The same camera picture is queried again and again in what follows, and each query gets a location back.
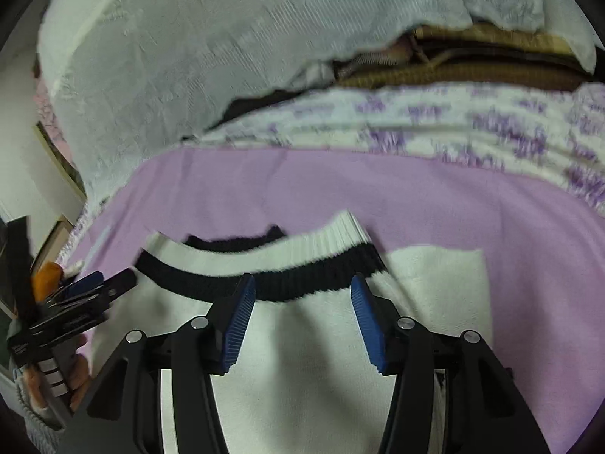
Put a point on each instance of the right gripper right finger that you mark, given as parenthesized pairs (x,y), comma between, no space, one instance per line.
(484,411)

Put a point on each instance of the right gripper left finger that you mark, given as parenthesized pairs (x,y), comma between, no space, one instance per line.
(121,412)

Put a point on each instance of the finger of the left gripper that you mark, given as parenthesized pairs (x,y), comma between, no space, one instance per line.
(80,287)
(120,283)

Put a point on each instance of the white black-striped knit sweater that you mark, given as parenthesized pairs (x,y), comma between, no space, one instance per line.
(303,382)

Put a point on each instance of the left human hand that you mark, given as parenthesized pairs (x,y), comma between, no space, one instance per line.
(79,381)

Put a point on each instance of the folded orange garment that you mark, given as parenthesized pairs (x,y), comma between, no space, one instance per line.
(46,280)

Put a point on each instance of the pink floral pillow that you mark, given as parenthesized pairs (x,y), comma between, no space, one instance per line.
(49,121)

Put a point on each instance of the purple bed sheet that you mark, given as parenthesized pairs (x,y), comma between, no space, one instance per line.
(544,248)

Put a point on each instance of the white lace cover cloth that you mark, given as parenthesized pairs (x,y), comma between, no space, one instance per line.
(127,78)

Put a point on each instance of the purple floral white quilt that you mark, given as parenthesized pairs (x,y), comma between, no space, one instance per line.
(555,136)

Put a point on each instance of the brown striped blanket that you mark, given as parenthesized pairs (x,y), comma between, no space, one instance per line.
(482,53)

